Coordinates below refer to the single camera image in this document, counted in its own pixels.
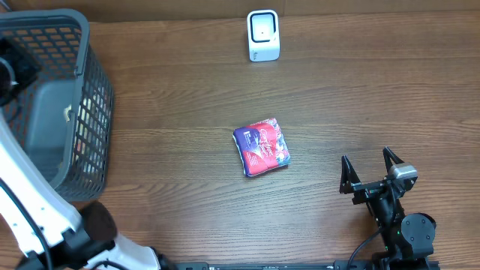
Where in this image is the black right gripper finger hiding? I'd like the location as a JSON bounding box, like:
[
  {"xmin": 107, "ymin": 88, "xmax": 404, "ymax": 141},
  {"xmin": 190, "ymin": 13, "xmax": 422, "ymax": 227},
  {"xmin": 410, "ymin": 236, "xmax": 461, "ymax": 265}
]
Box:
[
  {"xmin": 340, "ymin": 155, "xmax": 361, "ymax": 188},
  {"xmin": 382, "ymin": 146, "xmax": 404, "ymax": 175}
]

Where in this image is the red purple pad packet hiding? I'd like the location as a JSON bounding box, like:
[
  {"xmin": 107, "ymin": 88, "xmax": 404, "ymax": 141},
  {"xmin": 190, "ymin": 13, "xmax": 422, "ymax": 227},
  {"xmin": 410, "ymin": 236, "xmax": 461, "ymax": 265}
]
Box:
[{"xmin": 232, "ymin": 118, "xmax": 291, "ymax": 177}]

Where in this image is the yellow snack packet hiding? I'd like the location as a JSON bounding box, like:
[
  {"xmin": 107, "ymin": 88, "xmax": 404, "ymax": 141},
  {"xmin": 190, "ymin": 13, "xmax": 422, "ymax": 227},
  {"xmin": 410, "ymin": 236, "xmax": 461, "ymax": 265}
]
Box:
[{"xmin": 63, "ymin": 104, "xmax": 72, "ymax": 123}]

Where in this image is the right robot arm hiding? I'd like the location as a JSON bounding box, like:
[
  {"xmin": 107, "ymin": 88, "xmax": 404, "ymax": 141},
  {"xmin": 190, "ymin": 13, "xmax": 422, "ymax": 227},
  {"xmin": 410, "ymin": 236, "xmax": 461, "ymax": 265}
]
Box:
[{"xmin": 334, "ymin": 147, "xmax": 439, "ymax": 269}]

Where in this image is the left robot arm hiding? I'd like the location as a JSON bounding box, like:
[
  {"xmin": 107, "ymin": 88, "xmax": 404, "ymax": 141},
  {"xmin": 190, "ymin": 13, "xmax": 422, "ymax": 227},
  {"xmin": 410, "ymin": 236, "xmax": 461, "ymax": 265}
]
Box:
[{"xmin": 1, "ymin": 34, "xmax": 167, "ymax": 269}]

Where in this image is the grey plastic shopping basket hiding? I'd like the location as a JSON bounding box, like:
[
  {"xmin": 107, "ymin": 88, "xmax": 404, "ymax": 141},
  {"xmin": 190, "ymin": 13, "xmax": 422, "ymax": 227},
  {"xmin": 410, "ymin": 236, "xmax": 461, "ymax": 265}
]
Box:
[{"xmin": 1, "ymin": 9, "xmax": 114, "ymax": 202}]

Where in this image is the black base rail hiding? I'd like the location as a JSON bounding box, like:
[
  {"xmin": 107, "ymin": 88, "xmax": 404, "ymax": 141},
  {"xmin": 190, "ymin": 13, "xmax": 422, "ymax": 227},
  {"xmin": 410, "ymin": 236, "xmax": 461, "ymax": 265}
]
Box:
[{"xmin": 160, "ymin": 260, "xmax": 442, "ymax": 270}]

